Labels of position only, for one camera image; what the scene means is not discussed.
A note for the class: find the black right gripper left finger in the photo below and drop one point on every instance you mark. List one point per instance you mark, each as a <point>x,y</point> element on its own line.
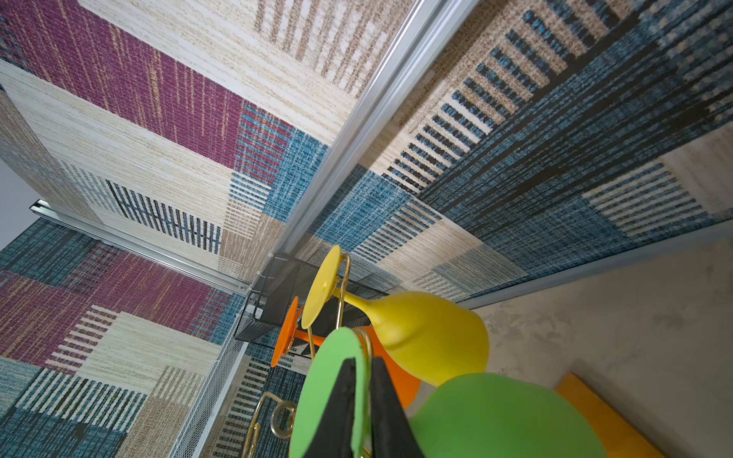
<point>334,432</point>

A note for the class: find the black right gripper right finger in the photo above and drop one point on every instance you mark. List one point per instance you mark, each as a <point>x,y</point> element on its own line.
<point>391,435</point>

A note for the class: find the green wine glass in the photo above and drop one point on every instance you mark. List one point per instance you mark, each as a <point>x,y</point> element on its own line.
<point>475,415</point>

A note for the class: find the orange back wine glass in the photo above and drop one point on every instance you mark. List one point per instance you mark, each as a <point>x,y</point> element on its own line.
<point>406,385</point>

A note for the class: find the yellow back wine glass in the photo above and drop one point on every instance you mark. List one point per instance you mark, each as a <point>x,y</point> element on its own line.
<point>432,338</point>

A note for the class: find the black mesh shelf rack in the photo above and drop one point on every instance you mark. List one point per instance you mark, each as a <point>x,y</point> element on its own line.
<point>285,278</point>

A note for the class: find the gold wire wine glass rack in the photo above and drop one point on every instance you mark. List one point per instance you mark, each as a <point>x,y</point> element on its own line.
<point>618,435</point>

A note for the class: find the white mesh wall basket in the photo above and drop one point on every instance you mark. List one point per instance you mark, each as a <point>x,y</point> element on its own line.
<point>201,419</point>

